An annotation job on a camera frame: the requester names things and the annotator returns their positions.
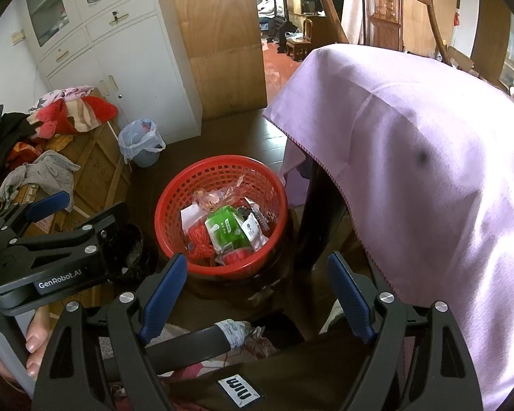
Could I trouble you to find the white metal cabinet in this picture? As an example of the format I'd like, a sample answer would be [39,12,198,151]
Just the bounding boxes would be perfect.
[19,0,202,140]

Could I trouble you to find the light wooden wardrobe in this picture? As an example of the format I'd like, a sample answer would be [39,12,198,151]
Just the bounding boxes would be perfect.
[396,0,459,58]

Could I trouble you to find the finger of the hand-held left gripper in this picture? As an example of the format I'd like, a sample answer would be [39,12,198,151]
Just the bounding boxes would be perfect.
[9,202,131,250]
[0,191,72,235]

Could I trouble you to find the wooden partition panel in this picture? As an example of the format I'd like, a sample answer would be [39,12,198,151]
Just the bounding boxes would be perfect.
[167,0,268,123]

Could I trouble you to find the red ribbon bow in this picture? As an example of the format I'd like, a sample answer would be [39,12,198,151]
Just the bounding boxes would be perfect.
[187,218,254,267]

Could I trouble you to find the dark striped wrapper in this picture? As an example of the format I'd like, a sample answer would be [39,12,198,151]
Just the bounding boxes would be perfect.
[238,197,271,232]

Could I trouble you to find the black taped bar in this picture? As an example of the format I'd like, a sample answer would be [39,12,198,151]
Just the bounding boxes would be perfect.
[103,319,253,377]

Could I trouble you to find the wooden armchair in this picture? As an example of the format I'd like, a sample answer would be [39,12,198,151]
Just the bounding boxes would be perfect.
[310,0,452,67]

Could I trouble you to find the small wooden chair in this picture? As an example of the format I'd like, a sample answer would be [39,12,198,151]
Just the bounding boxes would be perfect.
[285,19,315,63]

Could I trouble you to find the bag-lined blue waste bin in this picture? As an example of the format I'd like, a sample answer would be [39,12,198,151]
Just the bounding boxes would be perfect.
[118,119,167,169]

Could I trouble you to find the black cloth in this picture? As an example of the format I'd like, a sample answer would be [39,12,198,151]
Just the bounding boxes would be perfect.
[0,112,37,146]

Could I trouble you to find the black waste bin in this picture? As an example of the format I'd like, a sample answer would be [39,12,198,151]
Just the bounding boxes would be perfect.
[107,224,159,285]

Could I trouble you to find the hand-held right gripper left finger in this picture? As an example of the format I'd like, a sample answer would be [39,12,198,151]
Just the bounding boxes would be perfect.
[32,252,188,411]

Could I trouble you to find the dark wooden table leg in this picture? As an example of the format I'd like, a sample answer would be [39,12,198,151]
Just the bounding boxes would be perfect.
[300,154,352,275]

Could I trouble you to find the brown display cabinet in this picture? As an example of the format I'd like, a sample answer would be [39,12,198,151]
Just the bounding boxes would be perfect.
[471,0,514,95]

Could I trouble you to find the clear plastic wrapper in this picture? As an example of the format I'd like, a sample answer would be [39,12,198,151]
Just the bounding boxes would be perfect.
[192,175,251,212]

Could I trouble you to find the purple tablecloth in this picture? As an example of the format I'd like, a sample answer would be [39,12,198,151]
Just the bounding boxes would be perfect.
[262,44,514,411]

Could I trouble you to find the white small packet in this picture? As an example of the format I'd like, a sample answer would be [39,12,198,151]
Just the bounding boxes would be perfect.
[239,213,270,250]

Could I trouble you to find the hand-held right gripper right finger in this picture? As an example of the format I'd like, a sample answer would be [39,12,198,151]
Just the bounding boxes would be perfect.
[327,251,484,411]

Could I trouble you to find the red plastic basket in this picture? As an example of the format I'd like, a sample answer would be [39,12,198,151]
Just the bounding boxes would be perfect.
[155,155,289,275]

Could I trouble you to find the green wet wipes packet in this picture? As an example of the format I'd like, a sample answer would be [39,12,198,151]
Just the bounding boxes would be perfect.
[204,205,253,254]

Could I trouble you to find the pink floral curtain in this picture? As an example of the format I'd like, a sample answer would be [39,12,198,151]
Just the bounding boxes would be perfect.
[342,0,401,46]

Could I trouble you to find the white paper scrap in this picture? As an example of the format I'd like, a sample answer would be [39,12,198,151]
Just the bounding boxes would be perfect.
[180,204,207,237]

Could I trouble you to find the red patterned blanket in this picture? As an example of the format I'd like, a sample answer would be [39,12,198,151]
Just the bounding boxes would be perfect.
[28,87,118,138]

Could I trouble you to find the grey cloth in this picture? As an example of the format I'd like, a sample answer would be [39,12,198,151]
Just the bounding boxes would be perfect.
[0,151,81,212]

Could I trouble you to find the brown cloth with label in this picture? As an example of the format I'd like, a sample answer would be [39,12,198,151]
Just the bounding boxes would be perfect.
[171,329,382,411]

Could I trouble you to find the person's left hand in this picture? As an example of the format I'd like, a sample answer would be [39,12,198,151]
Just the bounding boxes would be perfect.
[0,305,52,385]

